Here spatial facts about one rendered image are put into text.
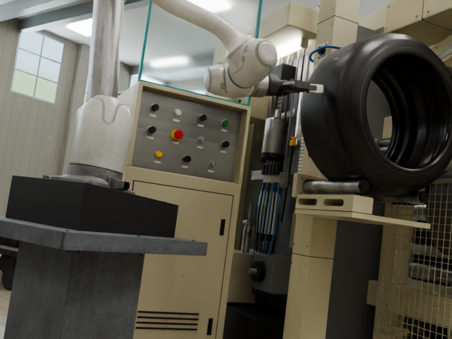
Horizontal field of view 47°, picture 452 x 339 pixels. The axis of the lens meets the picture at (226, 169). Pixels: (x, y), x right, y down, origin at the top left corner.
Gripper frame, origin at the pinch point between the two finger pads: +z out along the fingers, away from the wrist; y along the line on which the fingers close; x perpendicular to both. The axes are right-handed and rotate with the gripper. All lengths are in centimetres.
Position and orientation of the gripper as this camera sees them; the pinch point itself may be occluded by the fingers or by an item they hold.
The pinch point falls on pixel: (314, 88)
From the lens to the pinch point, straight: 186.9
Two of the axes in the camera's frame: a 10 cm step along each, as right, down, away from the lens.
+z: 9.0, 0.1, 4.3
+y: -4.3, 0.4, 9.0
